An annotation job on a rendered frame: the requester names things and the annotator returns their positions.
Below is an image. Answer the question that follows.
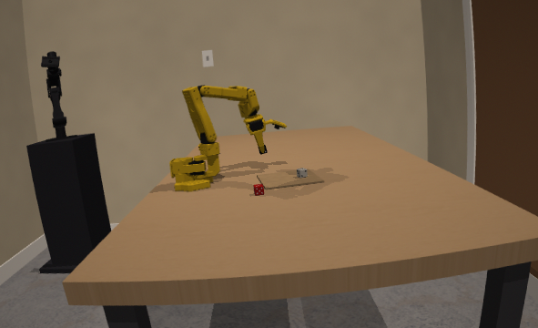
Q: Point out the white die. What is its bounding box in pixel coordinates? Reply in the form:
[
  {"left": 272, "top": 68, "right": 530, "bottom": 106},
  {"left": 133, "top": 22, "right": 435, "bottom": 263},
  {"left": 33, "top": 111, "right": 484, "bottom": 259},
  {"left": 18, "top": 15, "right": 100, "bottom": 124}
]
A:
[{"left": 297, "top": 168, "right": 308, "bottom": 178}]

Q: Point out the red die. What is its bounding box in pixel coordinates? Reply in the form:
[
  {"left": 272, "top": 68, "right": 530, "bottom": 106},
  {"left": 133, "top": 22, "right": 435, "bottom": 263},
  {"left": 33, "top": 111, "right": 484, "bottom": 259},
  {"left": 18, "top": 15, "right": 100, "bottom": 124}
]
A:
[{"left": 253, "top": 184, "right": 264, "bottom": 196}]

